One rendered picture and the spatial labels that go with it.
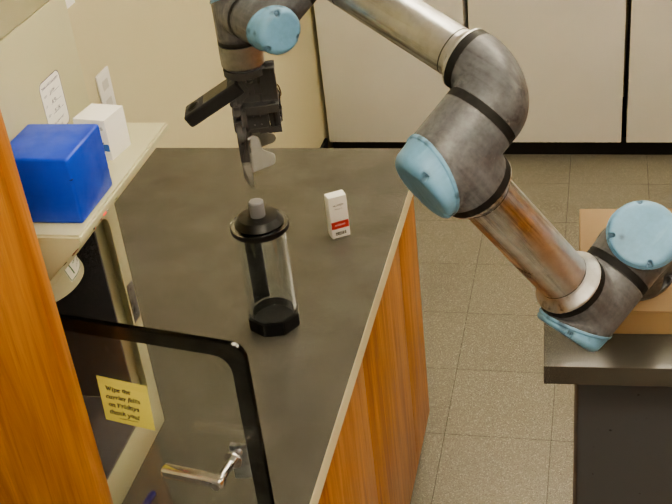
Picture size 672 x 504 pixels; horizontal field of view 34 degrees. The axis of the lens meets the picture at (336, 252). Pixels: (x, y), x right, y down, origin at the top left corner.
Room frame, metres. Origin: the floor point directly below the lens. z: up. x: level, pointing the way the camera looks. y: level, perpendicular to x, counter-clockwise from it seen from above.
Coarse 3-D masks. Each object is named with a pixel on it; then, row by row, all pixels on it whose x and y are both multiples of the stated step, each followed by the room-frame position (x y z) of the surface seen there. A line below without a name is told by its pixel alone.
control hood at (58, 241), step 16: (128, 128) 1.46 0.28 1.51; (144, 128) 1.46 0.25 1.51; (160, 128) 1.45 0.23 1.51; (144, 144) 1.40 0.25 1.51; (112, 160) 1.36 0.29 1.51; (128, 160) 1.36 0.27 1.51; (144, 160) 1.38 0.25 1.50; (112, 176) 1.31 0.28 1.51; (128, 176) 1.32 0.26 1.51; (112, 192) 1.27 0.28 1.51; (96, 208) 1.23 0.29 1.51; (48, 224) 1.20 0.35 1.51; (64, 224) 1.20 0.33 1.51; (80, 224) 1.19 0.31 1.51; (48, 240) 1.17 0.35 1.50; (64, 240) 1.17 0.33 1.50; (80, 240) 1.17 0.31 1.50; (48, 256) 1.18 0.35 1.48; (64, 256) 1.17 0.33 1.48; (48, 272) 1.18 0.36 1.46
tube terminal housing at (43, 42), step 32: (64, 0) 1.50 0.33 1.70; (32, 32) 1.40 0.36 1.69; (64, 32) 1.48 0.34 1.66; (0, 64) 1.31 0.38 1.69; (32, 64) 1.38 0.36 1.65; (64, 64) 1.46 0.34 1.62; (0, 96) 1.29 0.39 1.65; (32, 96) 1.36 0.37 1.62; (96, 224) 1.43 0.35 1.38; (128, 320) 1.51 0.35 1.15
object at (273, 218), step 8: (256, 200) 1.76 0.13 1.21; (248, 208) 1.78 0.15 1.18; (256, 208) 1.74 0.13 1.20; (264, 208) 1.75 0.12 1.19; (272, 208) 1.77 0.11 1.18; (240, 216) 1.76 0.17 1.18; (248, 216) 1.75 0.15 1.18; (256, 216) 1.74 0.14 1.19; (264, 216) 1.75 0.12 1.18; (272, 216) 1.74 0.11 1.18; (280, 216) 1.75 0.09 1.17; (240, 224) 1.73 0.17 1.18; (248, 224) 1.73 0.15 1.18; (256, 224) 1.72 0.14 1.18; (264, 224) 1.72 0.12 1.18; (272, 224) 1.72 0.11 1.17; (280, 224) 1.73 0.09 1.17; (248, 232) 1.71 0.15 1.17; (256, 232) 1.71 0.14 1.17; (264, 232) 1.71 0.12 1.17
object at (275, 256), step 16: (272, 240) 1.71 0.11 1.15; (240, 256) 1.74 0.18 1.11; (256, 256) 1.71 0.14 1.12; (272, 256) 1.71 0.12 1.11; (288, 256) 1.74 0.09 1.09; (256, 272) 1.71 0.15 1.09; (272, 272) 1.71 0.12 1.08; (288, 272) 1.73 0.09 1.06; (256, 288) 1.71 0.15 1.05; (272, 288) 1.71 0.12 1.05; (288, 288) 1.73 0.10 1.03; (256, 304) 1.72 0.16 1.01; (272, 304) 1.71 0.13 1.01; (288, 304) 1.72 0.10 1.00; (256, 320) 1.72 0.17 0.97; (272, 320) 1.71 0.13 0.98
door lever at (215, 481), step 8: (224, 456) 1.08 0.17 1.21; (232, 456) 1.08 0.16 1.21; (168, 464) 1.08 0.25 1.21; (232, 464) 1.07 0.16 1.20; (240, 464) 1.07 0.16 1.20; (168, 472) 1.07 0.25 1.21; (176, 472) 1.06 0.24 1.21; (184, 472) 1.06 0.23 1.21; (192, 472) 1.06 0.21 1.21; (200, 472) 1.06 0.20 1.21; (208, 472) 1.05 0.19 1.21; (224, 472) 1.05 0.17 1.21; (184, 480) 1.06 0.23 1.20; (192, 480) 1.05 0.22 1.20; (200, 480) 1.05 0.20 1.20; (208, 480) 1.04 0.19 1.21; (216, 480) 1.04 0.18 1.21; (224, 480) 1.04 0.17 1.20; (216, 488) 1.03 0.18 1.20
